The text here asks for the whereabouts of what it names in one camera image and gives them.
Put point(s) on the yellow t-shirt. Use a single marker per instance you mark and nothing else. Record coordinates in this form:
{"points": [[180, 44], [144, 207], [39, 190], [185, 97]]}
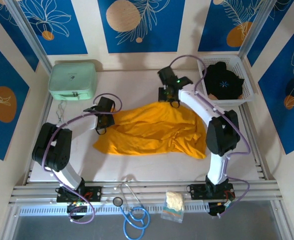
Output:
{"points": [[149, 130]]}

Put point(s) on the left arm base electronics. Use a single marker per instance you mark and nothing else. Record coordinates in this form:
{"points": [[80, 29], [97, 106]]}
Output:
{"points": [[78, 206]]}

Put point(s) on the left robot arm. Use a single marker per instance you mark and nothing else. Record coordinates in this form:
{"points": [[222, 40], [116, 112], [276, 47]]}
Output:
{"points": [[52, 147]]}

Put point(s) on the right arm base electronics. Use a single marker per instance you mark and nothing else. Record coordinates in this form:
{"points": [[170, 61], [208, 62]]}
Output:
{"points": [[220, 206]]}

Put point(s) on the black t-shirt with blue print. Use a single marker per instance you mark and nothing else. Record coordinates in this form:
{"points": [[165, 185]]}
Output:
{"points": [[216, 85]]}

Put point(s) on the silver metal forceps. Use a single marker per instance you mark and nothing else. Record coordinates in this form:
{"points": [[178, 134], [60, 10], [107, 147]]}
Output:
{"points": [[59, 111]]}

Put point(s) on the mint green zip case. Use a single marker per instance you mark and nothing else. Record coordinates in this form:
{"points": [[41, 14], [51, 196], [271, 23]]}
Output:
{"points": [[72, 80]]}

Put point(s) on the white perforated plastic basket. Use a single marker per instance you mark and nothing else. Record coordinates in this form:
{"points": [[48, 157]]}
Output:
{"points": [[226, 58]]}

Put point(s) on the blue stethoscope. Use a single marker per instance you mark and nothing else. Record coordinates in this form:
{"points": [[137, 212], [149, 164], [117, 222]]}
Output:
{"points": [[117, 201]]}

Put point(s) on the clear bag with yellow sponge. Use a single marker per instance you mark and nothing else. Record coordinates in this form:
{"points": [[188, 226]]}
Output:
{"points": [[173, 200]]}

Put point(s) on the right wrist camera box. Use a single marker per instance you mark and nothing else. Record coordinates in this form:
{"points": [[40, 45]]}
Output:
{"points": [[166, 73]]}

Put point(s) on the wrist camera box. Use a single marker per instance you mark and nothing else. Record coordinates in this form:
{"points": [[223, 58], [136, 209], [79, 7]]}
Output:
{"points": [[105, 103], [166, 73]]}

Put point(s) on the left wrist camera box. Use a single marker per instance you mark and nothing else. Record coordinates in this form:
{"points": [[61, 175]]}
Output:
{"points": [[105, 103]]}

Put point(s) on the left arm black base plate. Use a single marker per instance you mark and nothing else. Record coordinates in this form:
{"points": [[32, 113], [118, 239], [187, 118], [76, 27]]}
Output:
{"points": [[94, 193]]}

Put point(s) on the wide aluminium frame rail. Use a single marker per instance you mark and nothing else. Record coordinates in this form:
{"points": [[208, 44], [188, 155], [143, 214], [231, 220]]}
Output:
{"points": [[156, 188]]}

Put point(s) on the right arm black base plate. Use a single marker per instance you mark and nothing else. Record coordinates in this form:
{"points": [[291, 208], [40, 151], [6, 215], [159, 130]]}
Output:
{"points": [[196, 192]]}

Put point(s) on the aluminium corner post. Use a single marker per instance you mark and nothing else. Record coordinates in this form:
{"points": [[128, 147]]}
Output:
{"points": [[255, 30], [29, 35]]}

